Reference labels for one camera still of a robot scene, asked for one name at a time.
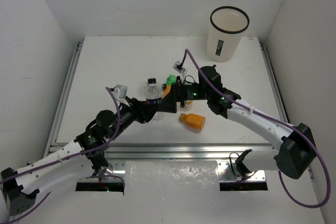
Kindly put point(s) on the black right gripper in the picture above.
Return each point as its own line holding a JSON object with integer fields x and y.
{"x": 169, "y": 102}

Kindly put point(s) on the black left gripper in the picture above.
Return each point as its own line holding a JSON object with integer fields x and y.
{"x": 137, "y": 110}

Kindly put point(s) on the clear Pepsi bottle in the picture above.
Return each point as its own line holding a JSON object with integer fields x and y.
{"x": 153, "y": 91}

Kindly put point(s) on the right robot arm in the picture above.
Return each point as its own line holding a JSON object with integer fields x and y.
{"x": 291, "y": 151}

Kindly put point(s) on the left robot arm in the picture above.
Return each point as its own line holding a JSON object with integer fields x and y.
{"x": 80, "y": 158}

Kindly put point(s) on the white bin black rim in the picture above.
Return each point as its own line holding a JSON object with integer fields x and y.
{"x": 227, "y": 25}

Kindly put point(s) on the orange bottle fruit label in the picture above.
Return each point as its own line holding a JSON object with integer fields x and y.
{"x": 167, "y": 90}

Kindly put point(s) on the clear bottle yellow cap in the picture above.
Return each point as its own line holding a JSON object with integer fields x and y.
{"x": 187, "y": 105}

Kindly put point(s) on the clear bottle black label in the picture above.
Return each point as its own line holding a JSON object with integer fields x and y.
{"x": 143, "y": 89}

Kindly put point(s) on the green plastic bottle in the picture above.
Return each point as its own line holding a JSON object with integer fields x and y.
{"x": 170, "y": 79}

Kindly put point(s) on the orange bottle brown cap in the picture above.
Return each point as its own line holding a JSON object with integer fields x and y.
{"x": 194, "y": 121}

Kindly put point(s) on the white foam cover plate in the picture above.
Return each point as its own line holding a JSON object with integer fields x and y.
{"x": 176, "y": 177}

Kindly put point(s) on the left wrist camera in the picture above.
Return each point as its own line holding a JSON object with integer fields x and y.
{"x": 120, "y": 93}

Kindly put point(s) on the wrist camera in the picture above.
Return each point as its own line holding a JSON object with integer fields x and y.
{"x": 120, "y": 93}
{"x": 180, "y": 69}

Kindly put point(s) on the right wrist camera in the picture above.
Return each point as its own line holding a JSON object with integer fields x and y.
{"x": 180, "y": 69}

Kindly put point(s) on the aluminium table edge rail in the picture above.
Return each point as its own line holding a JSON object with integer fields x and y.
{"x": 180, "y": 151}

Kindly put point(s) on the left side rail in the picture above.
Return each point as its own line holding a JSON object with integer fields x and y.
{"x": 70, "y": 74}

